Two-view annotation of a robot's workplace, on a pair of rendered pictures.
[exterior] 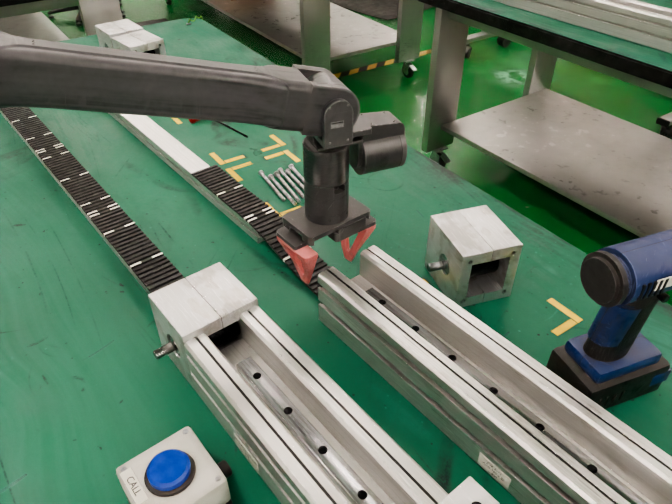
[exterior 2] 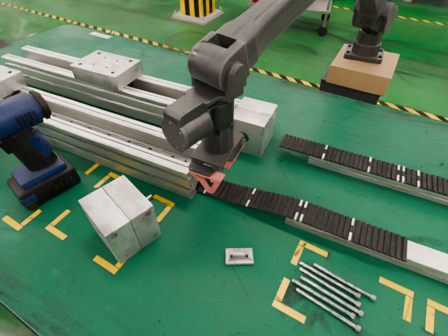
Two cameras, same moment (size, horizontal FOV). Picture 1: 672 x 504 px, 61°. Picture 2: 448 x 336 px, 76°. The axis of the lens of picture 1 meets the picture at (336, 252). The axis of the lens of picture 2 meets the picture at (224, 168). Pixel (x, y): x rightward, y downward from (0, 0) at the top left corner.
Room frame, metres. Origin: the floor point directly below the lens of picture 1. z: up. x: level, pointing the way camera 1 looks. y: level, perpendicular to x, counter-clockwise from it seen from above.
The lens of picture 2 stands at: (1.00, -0.16, 1.27)
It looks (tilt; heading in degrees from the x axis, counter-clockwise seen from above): 46 degrees down; 154
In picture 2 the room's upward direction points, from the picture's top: straight up
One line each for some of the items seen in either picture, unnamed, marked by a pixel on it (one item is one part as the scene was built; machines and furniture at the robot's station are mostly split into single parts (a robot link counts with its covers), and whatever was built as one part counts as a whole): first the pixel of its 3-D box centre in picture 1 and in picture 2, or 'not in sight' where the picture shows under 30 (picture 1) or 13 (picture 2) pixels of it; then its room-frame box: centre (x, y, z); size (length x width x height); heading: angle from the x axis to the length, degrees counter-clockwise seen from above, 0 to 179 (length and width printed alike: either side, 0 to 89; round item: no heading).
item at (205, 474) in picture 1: (183, 484); not in sight; (0.30, 0.15, 0.81); 0.10 x 0.08 x 0.06; 129
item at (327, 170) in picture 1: (330, 158); (215, 110); (0.63, 0.01, 1.00); 0.07 x 0.06 x 0.07; 113
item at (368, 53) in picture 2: not in sight; (367, 43); (0.35, 0.68, 0.88); 0.12 x 0.09 x 0.08; 41
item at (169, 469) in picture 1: (169, 471); not in sight; (0.30, 0.16, 0.84); 0.04 x 0.04 x 0.02
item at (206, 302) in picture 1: (199, 328); (254, 123); (0.50, 0.17, 0.83); 0.12 x 0.09 x 0.10; 129
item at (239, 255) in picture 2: not in sight; (239, 256); (0.79, -0.02, 0.78); 0.05 x 0.03 x 0.01; 65
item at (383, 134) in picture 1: (355, 128); (200, 103); (0.64, -0.02, 1.03); 0.12 x 0.09 x 0.12; 113
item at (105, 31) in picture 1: (118, 45); not in sight; (1.53, 0.58, 0.83); 0.11 x 0.10 x 0.10; 129
